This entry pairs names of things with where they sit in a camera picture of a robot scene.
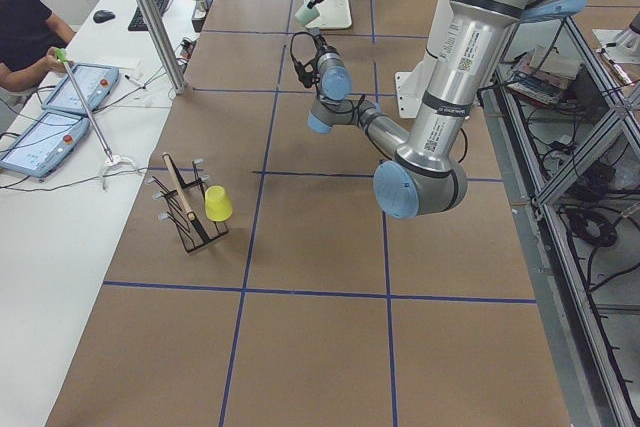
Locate black wire cup rack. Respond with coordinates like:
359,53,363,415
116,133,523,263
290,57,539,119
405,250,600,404
145,152,229,254

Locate black computer mouse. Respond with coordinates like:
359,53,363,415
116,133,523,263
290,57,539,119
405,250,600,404
93,9,115,24

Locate black camera cable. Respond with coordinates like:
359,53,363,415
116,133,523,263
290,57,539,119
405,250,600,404
289,30,321,88

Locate aluminium frame post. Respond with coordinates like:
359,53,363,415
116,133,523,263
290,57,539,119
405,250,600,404
136,0,187,95

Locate black keyboard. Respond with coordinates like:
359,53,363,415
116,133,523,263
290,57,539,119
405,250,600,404
127,0,176,32

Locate teach pendant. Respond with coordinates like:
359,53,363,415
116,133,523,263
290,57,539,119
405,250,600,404
42,63,120,115
1,111,89,178

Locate white camera pole base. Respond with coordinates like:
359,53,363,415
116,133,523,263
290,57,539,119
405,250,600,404
393,54,474,121

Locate stack of magazines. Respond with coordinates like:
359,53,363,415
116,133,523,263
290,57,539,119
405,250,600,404
506,46,581,105

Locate silver metal cylinder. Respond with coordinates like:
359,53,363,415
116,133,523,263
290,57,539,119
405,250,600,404
195,0,208,15

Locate pink rod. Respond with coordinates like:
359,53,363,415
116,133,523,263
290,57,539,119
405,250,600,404
54,47,115,165

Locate black marker pen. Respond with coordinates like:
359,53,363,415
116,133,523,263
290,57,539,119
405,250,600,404
124,74,144,87

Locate upper teach pendant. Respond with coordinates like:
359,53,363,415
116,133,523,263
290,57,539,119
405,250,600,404
42,63,120,115

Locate seated person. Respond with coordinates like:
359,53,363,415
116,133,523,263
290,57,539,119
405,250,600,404
1,0,75,92

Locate yellow cup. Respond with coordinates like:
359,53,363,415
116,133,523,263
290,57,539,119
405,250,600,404
204,185,233,222

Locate lower teach pendant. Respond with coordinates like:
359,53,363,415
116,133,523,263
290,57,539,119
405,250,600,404
1,111,89,178

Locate pale green cup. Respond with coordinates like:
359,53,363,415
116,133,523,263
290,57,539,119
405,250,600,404
294,2,320,27

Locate white bear tray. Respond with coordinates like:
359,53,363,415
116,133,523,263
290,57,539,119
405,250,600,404
305,0,352,30

